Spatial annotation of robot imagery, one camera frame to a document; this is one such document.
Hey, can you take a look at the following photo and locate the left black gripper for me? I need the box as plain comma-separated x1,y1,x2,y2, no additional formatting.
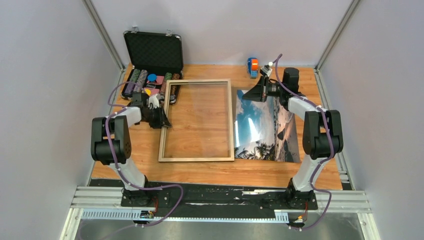
143,105,173,130

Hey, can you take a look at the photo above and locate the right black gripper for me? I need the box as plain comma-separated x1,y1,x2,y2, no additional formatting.
242,75,286,103

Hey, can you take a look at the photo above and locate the clear acrylic sheet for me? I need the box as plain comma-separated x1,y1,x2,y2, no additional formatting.
163,83,231,159

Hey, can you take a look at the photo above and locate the wooden picture frame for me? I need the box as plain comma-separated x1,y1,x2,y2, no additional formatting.
158,78,235,163

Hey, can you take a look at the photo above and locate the beach landscape photo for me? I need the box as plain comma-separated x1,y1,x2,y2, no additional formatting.
232,89,301,163

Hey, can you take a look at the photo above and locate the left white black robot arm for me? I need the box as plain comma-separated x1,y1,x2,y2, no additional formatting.
90,92,172,207

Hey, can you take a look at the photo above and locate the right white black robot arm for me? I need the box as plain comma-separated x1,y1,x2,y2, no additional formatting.
242,65,344,209

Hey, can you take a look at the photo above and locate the blue orange tape dispenser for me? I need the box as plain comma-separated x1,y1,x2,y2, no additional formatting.
247,57,259,79

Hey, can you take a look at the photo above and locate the blue poker chip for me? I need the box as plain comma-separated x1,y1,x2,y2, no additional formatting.
146,73,158,82

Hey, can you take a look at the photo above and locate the black poker chip case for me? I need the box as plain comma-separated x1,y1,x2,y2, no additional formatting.
121,30,184,100

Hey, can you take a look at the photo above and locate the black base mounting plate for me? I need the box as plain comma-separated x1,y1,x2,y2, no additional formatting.
120,182,318,219

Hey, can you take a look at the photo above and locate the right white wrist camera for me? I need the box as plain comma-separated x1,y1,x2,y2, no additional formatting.
260,65,273,78

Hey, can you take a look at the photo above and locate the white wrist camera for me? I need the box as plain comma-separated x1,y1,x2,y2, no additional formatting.
260,65,273,78
147,93,161,110

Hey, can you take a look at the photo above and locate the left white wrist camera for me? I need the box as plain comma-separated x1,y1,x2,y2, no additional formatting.
147,93,161,110

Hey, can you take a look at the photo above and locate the white slotted cable duct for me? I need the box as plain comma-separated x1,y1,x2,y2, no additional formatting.
81,209,290,223

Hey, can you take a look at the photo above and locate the aluminium rail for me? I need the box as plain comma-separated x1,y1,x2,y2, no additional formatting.
70,186,372,214

